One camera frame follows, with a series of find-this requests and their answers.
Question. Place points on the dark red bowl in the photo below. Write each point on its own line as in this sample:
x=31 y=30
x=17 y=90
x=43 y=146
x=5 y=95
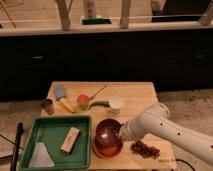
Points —
x=107 y=132

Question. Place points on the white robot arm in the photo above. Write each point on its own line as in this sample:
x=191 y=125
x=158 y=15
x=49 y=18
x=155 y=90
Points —
x=155 y=120

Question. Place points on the white cup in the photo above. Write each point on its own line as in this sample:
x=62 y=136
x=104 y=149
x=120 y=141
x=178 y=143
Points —
x=116 y=104

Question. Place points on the green chili pepper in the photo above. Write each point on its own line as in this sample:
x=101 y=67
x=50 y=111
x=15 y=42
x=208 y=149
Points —
x=99 y=103

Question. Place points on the wooden table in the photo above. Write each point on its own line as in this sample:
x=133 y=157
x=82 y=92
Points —
x=136 y=96

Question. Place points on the wooden block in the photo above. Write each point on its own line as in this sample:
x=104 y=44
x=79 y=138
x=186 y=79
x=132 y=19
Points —
x=70 y=139

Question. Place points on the green base white bottle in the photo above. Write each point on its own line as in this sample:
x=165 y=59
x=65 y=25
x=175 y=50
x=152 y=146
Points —
x=90 y=16

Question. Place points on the green plastic tray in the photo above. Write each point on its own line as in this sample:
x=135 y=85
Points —
x=52 y=131

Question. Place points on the bunch of dark grapes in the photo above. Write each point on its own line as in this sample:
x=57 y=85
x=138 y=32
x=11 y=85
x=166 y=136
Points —
x=140 y=148

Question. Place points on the black pole stand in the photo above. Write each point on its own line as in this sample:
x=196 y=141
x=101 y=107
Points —
x=17 y=147

